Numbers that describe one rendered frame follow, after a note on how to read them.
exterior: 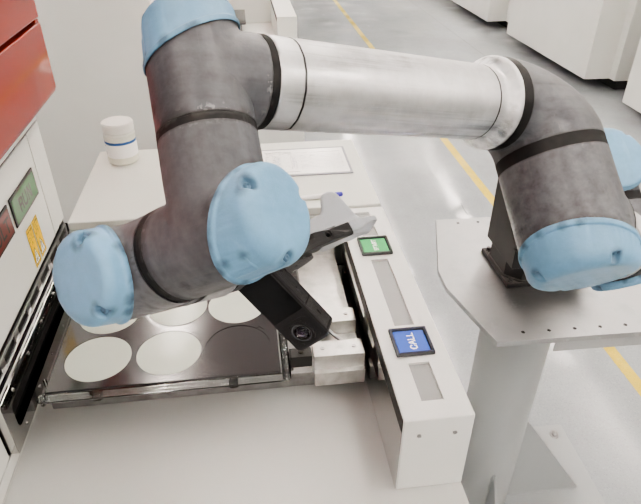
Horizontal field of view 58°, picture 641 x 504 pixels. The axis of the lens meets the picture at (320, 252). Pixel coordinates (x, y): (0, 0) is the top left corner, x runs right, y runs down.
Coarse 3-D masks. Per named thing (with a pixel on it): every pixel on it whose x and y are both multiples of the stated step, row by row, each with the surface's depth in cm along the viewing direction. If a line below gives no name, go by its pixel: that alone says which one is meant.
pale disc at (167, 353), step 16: (160, 336) 95; (176, 336) 95; (192, 336) 95; (144, 352) 92; (160, 352) 92; (176, 352) 92; (192, 352) 92; (144, 368) 89; (160, 368) 89; (176, 368) 89
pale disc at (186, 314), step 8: (192, 304) 102; (200, 304) 102; (160, 312) 100; (168, 312) 100; (176, 312) 100; (184, 312) 100; (192, 312) 100; (200, 312) 100; (160, 320) 98; (168, 320) 98; (176, 320) 98; (184, 320) 98; (192, 320) 98
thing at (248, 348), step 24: (72, 336) 95; (96, 336) 95; (120, 336) 95; (144, 336) 95; (216, 336) 95; (240, 336) 95; (264, 336) 95; (216, 360) 91; (240, 360) 91; (264, 360) 90; (48, 384) 86; (72, 384) 86; (96, 384) 86; (120, 384) 86; (144, 384) 86
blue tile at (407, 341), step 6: (414, 330) 87; (420, 330) 87; (396, 336) 85; (402, 336) 85; (408, 336) 85; (414, 336) 85; (420, 336) 85; (396, 342) 84; (402, 342) 84; (408, 342) 84; (414, 342) 84; (420, 342) 84; (426, 342) 84; (402, 348) 83; (408, 348) 83; (414, 348) 83; (420, 348) 83; (426, 348) 83
